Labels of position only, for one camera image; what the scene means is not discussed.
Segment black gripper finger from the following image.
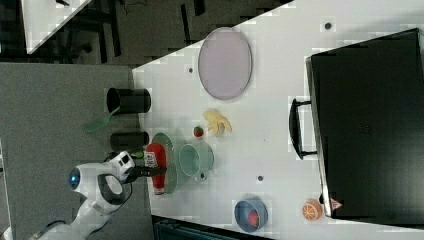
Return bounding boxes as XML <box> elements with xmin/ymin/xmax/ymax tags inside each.
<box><xmin>141</xmin><ymin>167</ymin><xmax>167</xmax><ymax>177</ymax></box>

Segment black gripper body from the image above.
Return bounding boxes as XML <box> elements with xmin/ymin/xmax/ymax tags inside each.
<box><xmin>120</xmin><ymin>167</ymin><xmax>141</xmax><ymax>184</ymax></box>

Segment red plush ketchup bottle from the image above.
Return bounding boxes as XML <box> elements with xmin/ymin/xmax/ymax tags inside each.
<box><xmin>145</xmin><ymin>143</ymin><xmax>167</xmax><ymax>195</ymax></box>

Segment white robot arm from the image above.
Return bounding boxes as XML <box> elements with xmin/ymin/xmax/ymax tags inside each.
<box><xmin>38</xmin><ymin>161</ymin><xmax>167</xmax><ymax>240</ymax></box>

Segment green perforated strainer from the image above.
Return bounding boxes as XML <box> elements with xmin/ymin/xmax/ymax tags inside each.
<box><xmin>152</xmin><ymin>132</ymin><xmax>178</xmax><ymax>194</ymax></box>

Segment green lime toy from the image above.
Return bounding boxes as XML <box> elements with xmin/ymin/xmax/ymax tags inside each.
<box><xmin>131</xmin><ymin>151</ymin><xmax>144</xmax><ymax>159</ymax></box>

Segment black cylindrical cup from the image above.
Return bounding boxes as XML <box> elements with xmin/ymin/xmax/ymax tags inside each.
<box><xmin>110</xmin><ymin>132</ymin><xmax>150</xmax><ymax>152</ymax></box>

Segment teal mug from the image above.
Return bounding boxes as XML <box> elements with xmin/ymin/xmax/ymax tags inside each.
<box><xmin>178</xmin><ymin>141</ymin><xmax>214</xmax><ymax>182</ymax></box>

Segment green slotted spatula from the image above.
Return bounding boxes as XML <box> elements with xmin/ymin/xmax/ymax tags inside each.
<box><xmin>82</xmin><ymin>107</ymin><xmax>120</xmax><ymax>133</ymax></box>

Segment red strawberry toy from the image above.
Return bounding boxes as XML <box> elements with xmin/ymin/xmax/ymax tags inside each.
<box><xmin>193</xmin><ymin>126</ymin><xmax>204</xmax><ymax>137</ymax></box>

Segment black pot with spatula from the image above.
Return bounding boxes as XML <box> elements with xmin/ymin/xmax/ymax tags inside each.
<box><xmin>106</xmin><ymin>88</ymin><xmax>151</xmax><ymax>115</ymax></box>

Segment yellow plush banana peel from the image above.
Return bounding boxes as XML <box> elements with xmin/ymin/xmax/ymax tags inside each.
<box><xmin>203</xmin><ymin>110</ymin><xmax>233</xmax><ymax>136</ymax></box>

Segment blue bowl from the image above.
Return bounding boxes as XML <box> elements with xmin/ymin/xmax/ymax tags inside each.
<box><xmin>234</xmin><ymin>197</ymin><xmax>268</xmax><ymax>233</ymax></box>

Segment red fruit in bowl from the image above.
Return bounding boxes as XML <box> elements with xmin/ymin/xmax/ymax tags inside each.
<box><xmin>248</xmin><ymin>210</ymin><xmax>259</xmax><ymax>228</ymax></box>

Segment grey round plate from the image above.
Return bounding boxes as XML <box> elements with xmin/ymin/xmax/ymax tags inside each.
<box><xmin>198</xmin><ymin>27</ymin><xmax>252</xmax><ymax>100</ymax></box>

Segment orange slice toy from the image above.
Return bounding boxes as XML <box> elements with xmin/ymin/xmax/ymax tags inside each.
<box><xmin>302</xmin><ymin>199</ymin><xmax>323</xmax><ymax>221</ymax></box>

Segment black microwave oven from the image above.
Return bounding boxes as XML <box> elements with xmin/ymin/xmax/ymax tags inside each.
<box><xmin>305</xmin><ymin>28</ymin><xmax>424</xmax><ymax>229</ymax></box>

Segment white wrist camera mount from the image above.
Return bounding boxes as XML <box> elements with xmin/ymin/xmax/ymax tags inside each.
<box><xmin>108</xmin><ymin>151</ymin><xmax>135</xmax><ymax>183</ymax></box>

